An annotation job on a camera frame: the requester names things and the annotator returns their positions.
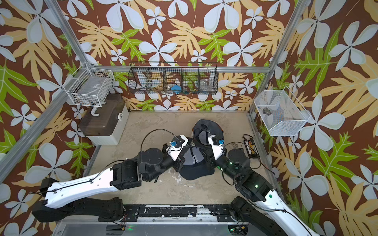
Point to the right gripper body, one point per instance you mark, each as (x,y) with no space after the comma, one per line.
(216,155)

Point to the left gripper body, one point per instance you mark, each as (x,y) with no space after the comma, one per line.
(175,157)

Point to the dark grey baseball cap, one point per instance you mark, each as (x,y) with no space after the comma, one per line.
(203,129)

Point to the black baseball cap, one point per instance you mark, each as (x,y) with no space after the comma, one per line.
(194,166)

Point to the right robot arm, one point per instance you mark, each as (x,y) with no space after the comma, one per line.
(259,203)

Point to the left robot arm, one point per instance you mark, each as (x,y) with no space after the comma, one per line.
(63,199)

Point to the black parallel charging board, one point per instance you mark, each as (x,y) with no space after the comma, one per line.
(249,143)

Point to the white box with brown lid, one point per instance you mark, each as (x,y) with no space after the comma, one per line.
(105,125)

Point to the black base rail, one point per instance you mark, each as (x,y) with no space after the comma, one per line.
(209,213)

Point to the black wire wall basket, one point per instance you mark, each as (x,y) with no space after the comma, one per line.
(174,78)

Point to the white wire wall basket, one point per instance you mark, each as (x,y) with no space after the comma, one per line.
(89,85)

